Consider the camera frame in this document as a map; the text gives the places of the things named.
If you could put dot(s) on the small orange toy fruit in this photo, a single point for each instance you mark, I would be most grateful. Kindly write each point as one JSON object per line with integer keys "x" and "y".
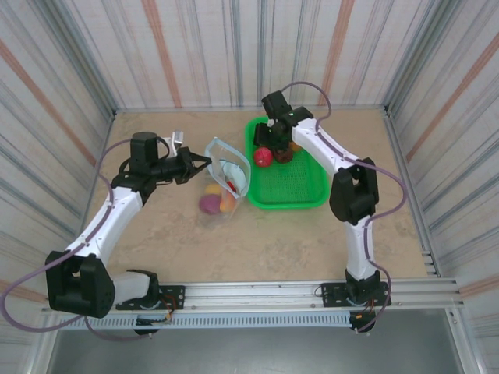
{"x": 294, "y": 147}

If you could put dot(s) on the dark red toy fruit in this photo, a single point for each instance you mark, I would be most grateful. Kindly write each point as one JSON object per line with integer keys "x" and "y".
{"x": 283, "y": 157}

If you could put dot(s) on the red round toy fruit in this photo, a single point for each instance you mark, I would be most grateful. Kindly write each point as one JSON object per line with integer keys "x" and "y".
{"x": 263, "y": 157}

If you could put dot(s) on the yellow toy fruit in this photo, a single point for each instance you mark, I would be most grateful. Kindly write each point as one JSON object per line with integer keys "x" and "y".
{"x": 212, "y": 189}

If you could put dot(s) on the clear zip-top bag blue zipper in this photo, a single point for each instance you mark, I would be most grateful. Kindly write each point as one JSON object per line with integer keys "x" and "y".
{"x": 234, "y": 173}

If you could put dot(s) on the purple toy fruit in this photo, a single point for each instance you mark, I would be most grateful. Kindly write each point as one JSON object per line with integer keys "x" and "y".
{"x": 208, "y": 203}

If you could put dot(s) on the small red toy chili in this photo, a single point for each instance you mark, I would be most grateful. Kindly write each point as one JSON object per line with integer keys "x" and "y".
{"x": 232, "y": 185}

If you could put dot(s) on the green perforated plastic basket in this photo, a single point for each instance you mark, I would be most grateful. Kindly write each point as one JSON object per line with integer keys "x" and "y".
{"x": 288, "y": 183}

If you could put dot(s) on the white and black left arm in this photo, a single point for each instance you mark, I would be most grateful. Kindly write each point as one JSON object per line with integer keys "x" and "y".
{"x": 101, "y": 222}

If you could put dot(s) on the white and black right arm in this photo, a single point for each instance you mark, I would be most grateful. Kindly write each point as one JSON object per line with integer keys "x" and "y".
{"x": 358, "y": 249}

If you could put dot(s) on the grey metal panel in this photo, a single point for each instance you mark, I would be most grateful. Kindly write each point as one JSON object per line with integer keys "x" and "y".
{"x": 253, "y": 350}

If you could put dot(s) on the aluminium rear frame rail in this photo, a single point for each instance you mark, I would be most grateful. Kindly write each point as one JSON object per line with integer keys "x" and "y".
{"x": 195, "y": 108}

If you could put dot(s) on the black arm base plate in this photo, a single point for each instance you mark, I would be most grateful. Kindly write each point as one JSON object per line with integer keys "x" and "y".
{"x": 331, "y": 296}
{"x": 175, "y": 296}

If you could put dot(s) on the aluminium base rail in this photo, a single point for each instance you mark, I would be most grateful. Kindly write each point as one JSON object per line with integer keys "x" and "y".
{"x": 253, "y": 292}

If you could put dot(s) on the aluminium side frame rail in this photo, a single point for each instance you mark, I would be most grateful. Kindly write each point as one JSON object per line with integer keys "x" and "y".
{"x": 411, "y": 195}

